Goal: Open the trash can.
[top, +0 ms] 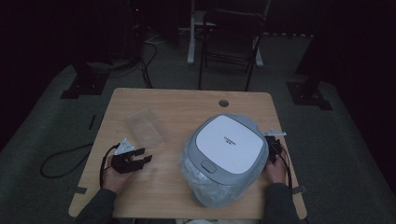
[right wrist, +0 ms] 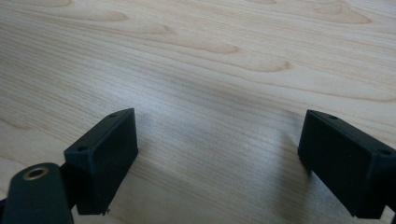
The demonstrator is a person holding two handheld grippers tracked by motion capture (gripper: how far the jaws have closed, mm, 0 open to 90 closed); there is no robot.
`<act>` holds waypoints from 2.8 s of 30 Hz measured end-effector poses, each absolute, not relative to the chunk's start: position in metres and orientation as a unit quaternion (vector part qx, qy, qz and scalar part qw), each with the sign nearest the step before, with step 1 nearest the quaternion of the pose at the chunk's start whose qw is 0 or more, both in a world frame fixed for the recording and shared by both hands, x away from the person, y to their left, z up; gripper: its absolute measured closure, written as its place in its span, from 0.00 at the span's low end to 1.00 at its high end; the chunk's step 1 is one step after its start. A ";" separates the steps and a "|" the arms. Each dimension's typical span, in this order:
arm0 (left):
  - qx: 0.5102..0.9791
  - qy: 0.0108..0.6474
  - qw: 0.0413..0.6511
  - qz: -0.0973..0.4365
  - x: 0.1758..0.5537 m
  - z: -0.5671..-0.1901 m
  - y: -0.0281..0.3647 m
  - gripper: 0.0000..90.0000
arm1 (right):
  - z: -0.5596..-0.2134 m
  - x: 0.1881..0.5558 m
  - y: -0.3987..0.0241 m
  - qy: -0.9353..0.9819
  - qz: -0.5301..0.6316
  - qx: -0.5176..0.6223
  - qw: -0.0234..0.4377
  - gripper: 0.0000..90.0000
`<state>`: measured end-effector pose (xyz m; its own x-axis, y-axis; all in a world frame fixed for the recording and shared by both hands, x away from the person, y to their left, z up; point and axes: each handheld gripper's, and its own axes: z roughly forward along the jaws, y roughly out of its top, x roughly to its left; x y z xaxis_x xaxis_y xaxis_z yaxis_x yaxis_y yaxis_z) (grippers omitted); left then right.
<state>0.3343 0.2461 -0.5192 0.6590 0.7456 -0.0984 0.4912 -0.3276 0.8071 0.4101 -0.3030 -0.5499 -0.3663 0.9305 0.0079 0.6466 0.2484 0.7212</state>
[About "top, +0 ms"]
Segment person's left hand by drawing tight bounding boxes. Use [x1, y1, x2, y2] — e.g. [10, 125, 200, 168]
[102, 155, 135, 194]

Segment black folding chair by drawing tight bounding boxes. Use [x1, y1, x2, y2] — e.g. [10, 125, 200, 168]
[197, 8, 266, 92]

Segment person's right hand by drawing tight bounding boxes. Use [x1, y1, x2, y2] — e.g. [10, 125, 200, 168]
[264, 155, 288, 185]

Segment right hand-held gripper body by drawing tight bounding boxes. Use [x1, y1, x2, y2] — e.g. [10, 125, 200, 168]
[262, 130, 288, 165]

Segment black floor cable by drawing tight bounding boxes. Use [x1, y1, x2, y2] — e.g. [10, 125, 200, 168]
[39, 142, 94, 180]

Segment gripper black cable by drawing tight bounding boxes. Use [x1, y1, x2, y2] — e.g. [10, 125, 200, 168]
[273, 142, 294, 196]
[98, 142, 121, 189]

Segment white grey rice cooker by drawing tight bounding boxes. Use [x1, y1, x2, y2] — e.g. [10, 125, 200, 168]
[178, 112, 271, 209]

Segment black background cables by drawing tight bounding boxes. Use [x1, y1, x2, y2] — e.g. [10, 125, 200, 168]
[135, 39, 159, 90]

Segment clear plastic container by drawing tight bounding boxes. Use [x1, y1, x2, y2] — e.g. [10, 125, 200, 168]
[123, 106, 168, 149]

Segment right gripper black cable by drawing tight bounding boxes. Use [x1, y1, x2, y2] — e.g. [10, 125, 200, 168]
[273, 142, 294, 196]

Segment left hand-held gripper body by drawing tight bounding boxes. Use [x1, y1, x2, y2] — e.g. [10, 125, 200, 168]
[109, 137, 145, 175]

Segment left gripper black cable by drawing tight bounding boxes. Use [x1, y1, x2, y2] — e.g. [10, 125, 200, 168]
[98, 142, 121, 189]

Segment black stand base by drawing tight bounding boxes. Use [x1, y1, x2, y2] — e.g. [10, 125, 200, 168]
[286, 79, 333, 112]
[59, 61, 110, 101]

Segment clear plastic wrap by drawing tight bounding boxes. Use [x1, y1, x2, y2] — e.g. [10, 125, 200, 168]
[178, 139, 269, 209]

